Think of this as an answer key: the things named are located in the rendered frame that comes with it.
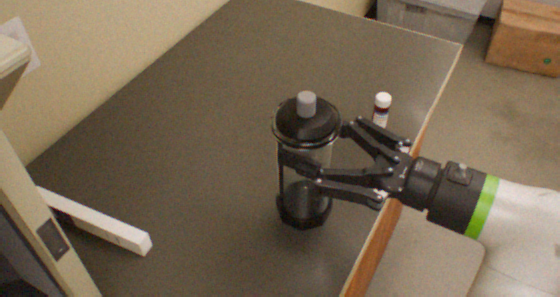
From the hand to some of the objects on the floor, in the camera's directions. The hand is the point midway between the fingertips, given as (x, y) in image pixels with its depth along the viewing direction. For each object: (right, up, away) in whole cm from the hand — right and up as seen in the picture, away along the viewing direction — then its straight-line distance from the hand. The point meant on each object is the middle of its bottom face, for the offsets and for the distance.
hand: (307, 140), depth 75 cm
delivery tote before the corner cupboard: (+86, +67, +228) cm, 252 cm away
